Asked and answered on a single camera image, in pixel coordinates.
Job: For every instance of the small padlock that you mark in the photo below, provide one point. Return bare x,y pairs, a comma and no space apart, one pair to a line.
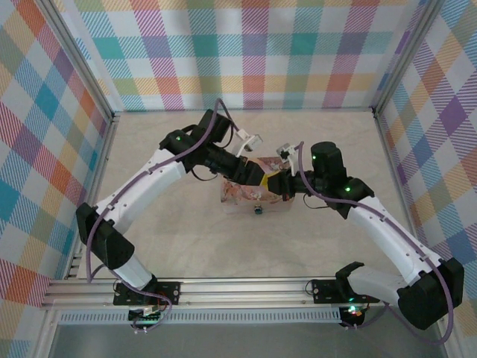
258,210

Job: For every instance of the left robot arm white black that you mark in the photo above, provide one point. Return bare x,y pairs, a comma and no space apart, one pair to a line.
130,186

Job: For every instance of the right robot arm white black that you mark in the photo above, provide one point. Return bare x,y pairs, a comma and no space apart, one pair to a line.
380,231

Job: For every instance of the right controller circuit board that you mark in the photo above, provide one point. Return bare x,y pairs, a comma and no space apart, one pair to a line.
353,312

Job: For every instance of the controller circuit board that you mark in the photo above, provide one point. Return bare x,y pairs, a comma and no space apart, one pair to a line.
147,317
353,312

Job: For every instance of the grey metal sheet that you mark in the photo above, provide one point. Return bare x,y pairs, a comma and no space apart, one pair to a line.
242,341

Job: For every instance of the left controller circuit board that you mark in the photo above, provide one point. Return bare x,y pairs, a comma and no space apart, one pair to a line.
147,317

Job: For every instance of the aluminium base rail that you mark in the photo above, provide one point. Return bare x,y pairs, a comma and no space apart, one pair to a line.
242,292

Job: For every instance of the aluminium frame post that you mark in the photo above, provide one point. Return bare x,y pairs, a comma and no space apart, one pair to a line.
80,59
404,63

